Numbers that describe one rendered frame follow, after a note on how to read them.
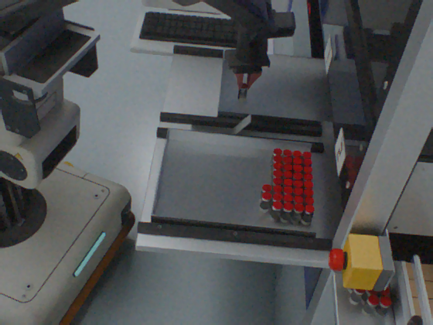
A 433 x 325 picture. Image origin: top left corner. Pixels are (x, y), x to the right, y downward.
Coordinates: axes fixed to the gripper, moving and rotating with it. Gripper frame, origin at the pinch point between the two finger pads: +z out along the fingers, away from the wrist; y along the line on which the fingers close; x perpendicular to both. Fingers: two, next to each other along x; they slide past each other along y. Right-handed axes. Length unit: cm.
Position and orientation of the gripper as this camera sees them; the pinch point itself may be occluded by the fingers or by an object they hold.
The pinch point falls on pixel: (243, 86)
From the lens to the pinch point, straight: 144.5
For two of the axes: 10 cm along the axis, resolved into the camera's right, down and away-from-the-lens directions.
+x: -1.8, -7.3, 6.6
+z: -0.7, 6.8, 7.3
